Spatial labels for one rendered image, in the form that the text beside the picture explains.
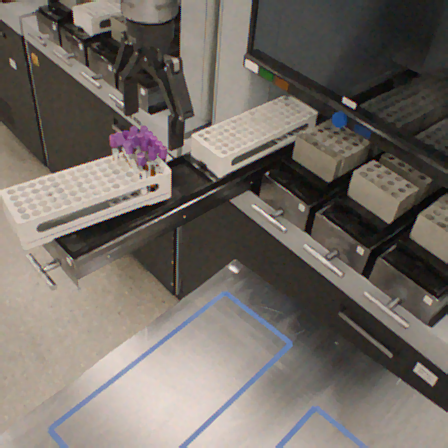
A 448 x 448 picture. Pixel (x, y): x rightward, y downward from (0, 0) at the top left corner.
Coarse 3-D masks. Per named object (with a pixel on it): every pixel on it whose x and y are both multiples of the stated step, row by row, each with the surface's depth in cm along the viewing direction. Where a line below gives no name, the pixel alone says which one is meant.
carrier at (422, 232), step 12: (420, 216) 99; (432, 216) 99; (420, 228) 100; (432, 228) 98; (444, 228) 97; (420, 240) 102; (432, 240) 99; (444, 240) 97; (432, 252) 101; (444, 252) 98
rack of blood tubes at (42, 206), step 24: (72, 168) 102; (96, 168) 103; (120, 168) 103; (168, 168) 104; (0, 192) 96; (24, 192) 97; (48, 192) 97; (72, 192) 98; (96, 192) 99; (120, 192) 99; (168, 192) 106; (24, 216) 93; (48, 216) 93; (72, 216) 101; (96, 216) 99; (24, 240) 93; (48, 240) 96
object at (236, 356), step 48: (240, 288) 92; (144, 336) 83; (192, 336) 84; (240, 336) 85; (288, 336) 85; (336, 336) 86; (96, 384) 77; (144, 384) 78; (192, 384) 78; (240, 384) 79; (288, 384) 79; (336, 384) 80; (384, 384) 80; (48, 432) 71; (96, 432) 72; (144, 432) 72; (192, 432) 73; (240, 432) 73; (288, 432) 74; (336, 432) 74; (384, 432) 75; (432, 432) 75
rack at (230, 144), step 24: (288, 96) 129; (240, 120) 121; (264, 120) 122; (288, 120) 122; (312, 120) 125; (192, 144) 116; (216, 144) 113; (240, 144) 114; (264, 144) 124; (216, 168) 113
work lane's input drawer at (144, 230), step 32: (192, 160) 117; (256, 160) 118; (192, 192) 109; (224, 192) 114; (96, 224) 103; (128, 224) 101; (160, 224) 106; (32, 256) 103; (64, 256) 98; (96, 256) 98
